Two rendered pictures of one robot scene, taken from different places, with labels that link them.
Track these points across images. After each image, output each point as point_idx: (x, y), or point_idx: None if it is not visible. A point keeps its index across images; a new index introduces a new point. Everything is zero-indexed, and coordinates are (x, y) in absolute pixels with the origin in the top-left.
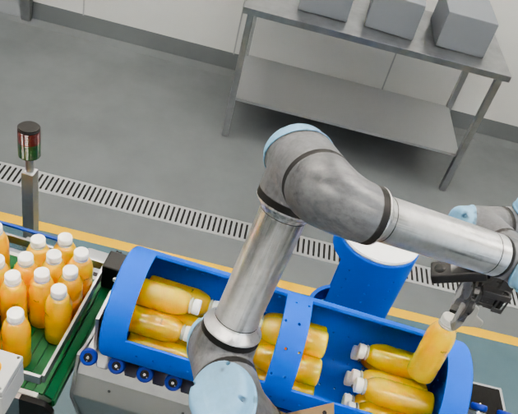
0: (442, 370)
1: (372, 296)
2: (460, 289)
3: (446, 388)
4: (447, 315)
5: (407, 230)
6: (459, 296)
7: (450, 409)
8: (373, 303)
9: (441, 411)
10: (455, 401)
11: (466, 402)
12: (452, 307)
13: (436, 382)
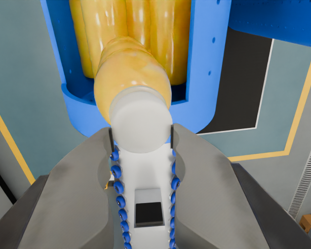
0: (184, 98)
1: None
2: (227, 210)
3: (87, 104)
4: (150, 117)
5: None
6: (175, 197)
7: (71, 109)
8: (308, 19)
9: (66, 97)
10: (80, 118)
11: (85, 134)
12: (176, 138)
13: (177, 90)
